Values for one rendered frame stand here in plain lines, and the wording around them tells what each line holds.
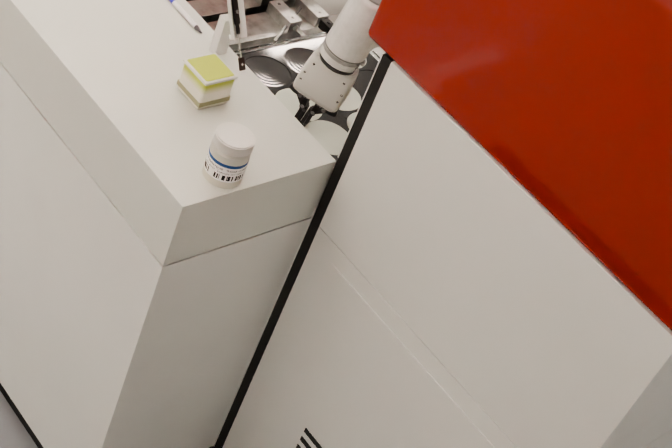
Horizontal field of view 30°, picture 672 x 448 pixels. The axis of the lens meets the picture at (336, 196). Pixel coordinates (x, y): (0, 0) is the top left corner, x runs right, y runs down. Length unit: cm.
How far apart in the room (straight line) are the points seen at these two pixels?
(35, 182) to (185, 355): 45
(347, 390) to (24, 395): 75
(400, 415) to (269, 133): 58
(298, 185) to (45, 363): 72
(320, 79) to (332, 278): 38
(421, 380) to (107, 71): 80
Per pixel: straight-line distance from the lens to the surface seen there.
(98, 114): 225
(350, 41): 229
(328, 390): 251
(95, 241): 237
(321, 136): 246
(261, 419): 272
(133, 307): 232
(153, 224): 219
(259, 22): 275
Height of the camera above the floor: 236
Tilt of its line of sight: 39 degrees down
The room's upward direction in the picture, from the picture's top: 24 degrees clockwise
